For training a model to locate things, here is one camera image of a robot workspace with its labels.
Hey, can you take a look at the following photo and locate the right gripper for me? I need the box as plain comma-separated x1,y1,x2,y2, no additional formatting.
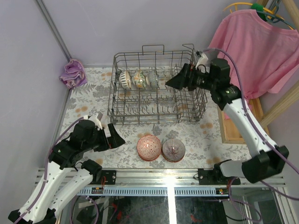
165,64,216,92

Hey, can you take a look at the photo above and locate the navy geometric pattern bowl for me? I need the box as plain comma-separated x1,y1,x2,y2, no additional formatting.
148,70,159,89

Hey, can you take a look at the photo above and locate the red diamond pattern bowl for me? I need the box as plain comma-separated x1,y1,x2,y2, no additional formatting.
136,135,162,161

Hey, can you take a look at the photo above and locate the orange leaf floral bowl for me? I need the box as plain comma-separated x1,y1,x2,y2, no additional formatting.
133,70,147,89

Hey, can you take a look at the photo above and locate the blue stroke white bowl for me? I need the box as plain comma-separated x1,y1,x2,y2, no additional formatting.
119,70,131,90

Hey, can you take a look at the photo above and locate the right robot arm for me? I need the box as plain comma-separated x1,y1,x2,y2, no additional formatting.
165,58,289,184

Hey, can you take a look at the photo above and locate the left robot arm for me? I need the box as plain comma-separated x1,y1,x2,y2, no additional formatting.
8,113,125,224

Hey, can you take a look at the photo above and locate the purple striped bowl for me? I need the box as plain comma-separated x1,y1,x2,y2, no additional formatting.
162,139,186,162

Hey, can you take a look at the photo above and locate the crumpled purple cloth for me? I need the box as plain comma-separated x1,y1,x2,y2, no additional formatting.
59,59,87,89

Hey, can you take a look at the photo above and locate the pink t-shirt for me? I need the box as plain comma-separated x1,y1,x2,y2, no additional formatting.
209,9,299,99

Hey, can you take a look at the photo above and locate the green hanger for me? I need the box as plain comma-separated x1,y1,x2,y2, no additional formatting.
250,3,271,22

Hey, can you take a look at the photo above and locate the yellow hanger hoop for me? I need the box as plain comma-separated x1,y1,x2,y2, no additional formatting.
223,0,295,30

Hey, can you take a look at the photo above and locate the grey wire dish rack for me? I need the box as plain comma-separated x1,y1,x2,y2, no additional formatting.
107,43,207,125

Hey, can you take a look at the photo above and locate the aluminium rail frame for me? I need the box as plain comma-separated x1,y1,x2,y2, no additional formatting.
76,168,287,197

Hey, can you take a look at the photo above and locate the wooden tray frame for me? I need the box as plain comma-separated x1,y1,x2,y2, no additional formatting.
217,98,269,148

